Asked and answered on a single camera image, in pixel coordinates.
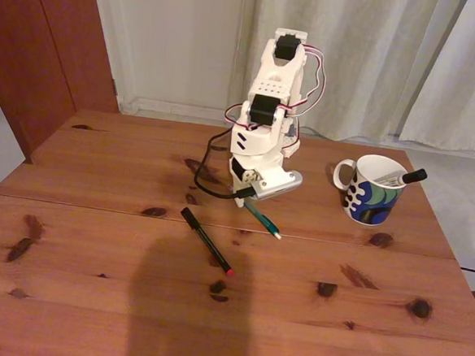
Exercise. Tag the green mechanical pencil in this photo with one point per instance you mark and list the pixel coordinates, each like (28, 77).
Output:
(265, 222)

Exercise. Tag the black pen red end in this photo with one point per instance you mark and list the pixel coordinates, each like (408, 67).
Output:
(205, 237)

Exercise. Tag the white marker black cap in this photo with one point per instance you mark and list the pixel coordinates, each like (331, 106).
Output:
(415, 175)

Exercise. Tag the white baseboard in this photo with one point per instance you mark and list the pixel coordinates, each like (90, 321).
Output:
(173, 107)

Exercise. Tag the white blue green mug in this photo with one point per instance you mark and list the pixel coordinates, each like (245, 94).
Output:
(366, 203)

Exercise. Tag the white curtain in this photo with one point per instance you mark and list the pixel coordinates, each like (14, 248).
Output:
(372, 53)
(472, 80)

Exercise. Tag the brown wooden cabinet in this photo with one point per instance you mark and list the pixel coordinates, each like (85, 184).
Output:
(34, 50)

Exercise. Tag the silver camera box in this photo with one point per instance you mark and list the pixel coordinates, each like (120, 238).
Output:
(277, 187)

